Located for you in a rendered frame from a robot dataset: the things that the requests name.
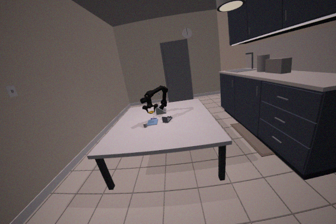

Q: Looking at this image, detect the grey dish rack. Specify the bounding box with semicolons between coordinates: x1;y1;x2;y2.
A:
162;116;172;123

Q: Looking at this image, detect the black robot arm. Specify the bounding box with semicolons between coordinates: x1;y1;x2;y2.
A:
140;86;168;110

